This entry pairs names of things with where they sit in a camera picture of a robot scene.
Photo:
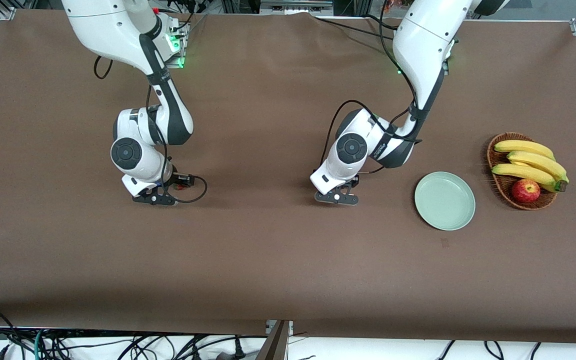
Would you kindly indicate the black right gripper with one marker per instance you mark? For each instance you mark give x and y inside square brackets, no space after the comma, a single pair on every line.
[180,179]

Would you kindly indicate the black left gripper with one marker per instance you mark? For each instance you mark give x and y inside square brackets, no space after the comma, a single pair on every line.
[352,183]

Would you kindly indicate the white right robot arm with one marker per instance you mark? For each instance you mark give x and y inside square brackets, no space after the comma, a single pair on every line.
[143,165]

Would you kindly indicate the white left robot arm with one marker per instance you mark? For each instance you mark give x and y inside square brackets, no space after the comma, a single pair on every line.
[338,167]

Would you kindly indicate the pale green round plate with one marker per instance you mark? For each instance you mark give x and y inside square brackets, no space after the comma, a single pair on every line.
[448,192]

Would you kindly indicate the brown table cover sheet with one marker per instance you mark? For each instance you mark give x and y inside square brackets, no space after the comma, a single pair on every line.
[288,260]

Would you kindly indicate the brown woven basket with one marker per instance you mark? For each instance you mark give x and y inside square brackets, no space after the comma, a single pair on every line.
[502,190]

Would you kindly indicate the yellow banana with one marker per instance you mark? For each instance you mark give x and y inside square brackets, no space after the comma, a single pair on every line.
[538,161]
[523,146]
[523,172]

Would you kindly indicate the red apple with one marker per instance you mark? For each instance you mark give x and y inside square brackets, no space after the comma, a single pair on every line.
[525,192]

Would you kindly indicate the black power plug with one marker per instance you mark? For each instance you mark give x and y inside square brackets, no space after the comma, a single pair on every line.
[239,349]

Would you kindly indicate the grey equipment box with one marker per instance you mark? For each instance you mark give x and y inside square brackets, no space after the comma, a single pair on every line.
[293,9]

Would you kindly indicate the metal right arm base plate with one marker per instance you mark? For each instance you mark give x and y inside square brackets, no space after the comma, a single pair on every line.
[183,60]

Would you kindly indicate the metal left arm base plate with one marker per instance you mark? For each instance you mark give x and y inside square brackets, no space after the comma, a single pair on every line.
[445,70]

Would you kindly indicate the aluminium frame post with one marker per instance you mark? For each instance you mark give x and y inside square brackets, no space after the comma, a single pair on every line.
[275,345]

